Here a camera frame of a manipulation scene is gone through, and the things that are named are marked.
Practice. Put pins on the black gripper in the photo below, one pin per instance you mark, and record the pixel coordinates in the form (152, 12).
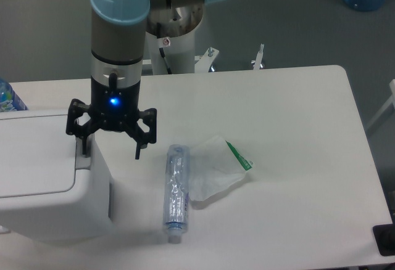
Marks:
(112, 109)

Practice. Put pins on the white push-lid trash can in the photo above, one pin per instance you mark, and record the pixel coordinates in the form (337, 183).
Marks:
(50, 188)

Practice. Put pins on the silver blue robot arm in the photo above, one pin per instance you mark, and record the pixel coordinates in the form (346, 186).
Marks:
(118, 30)

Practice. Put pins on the crushed clear plastic bottle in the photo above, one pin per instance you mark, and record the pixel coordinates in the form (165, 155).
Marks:
(176, 193)

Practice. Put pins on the blue labelled bottle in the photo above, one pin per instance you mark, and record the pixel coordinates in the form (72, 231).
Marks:
(10, 101)

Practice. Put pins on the clear green-edged plastic bag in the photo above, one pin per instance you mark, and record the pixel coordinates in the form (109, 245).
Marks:
(216, 165)

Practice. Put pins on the silver levelling foot bolt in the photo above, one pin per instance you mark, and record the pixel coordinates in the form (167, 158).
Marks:
(257, 63)

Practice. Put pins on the white furniture leg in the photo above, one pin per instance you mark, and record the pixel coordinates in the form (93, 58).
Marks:
(383, 113)

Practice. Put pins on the black device at table edge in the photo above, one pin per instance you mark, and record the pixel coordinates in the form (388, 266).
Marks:
(384, 236)

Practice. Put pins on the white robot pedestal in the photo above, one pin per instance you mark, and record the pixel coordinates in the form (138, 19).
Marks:
(170, 37)

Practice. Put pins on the white base frame with bolts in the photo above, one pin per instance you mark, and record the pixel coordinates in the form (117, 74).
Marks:
(202, 63)

